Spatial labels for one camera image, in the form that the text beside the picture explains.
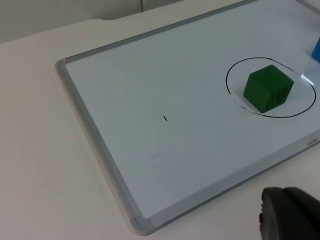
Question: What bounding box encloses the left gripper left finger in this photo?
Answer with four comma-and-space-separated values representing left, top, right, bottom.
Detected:
258, 186, 294, 240

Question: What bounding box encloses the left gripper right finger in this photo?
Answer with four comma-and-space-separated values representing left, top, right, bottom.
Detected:
281, 186, 320, 240

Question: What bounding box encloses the green cube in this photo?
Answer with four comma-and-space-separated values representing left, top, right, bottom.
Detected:
242, 64, 295, 114

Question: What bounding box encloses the grey-framed whiteboard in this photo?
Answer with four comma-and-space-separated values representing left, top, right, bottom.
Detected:
55, 0, 320, 237

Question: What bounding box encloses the blue cube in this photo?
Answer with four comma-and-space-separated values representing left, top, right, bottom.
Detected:
310, 36, 320, 62

